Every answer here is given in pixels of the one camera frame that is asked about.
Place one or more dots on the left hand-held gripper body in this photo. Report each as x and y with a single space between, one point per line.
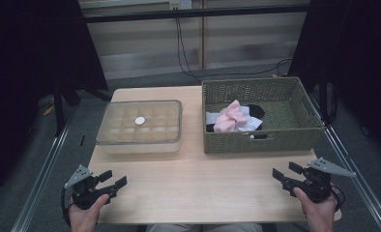
83 190

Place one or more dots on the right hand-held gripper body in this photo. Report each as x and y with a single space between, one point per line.
317 187

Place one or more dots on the green woven basket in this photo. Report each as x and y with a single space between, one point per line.
275 141

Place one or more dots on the cream divided storage box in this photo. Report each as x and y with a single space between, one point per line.
140 149

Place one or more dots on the black sock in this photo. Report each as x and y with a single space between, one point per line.
209 128
257 111

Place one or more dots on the pink sock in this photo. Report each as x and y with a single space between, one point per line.
233 108
223 125

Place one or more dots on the clear plastic lid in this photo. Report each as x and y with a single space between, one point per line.
153 111

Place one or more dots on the person's left hand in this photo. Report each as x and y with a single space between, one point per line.
83 220

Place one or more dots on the person's right hand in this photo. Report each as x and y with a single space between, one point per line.
320 217

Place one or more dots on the small black floor item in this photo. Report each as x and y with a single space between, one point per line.
82 140

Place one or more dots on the black metal stand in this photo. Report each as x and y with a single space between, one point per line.
59 109
323 96

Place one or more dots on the yellow item on floor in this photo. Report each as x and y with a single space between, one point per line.
48 110

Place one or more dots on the black curtain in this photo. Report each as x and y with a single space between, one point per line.
24 48
356 48

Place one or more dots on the black horizontal bar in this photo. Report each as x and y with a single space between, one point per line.
211 13

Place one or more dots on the metal floor rail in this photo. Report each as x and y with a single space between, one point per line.
38 190
367 196

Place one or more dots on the white wall socket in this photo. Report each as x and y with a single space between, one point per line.
184 4

